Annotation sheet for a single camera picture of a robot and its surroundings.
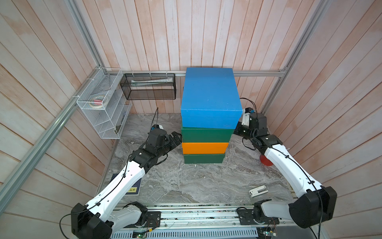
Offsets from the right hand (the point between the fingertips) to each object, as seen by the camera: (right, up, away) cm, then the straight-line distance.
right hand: (228, 123), depth 80 cm
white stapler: (+16, -38, 0) cm, 41 cm away
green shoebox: (-12, -22, +12) cm, 28 cm away
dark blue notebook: (-52, -38, +1) cm, 64 cm away
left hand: (-27, -10, -4) cm, 29 cm away
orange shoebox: (-13, -13, -1) cm, 19 cm away
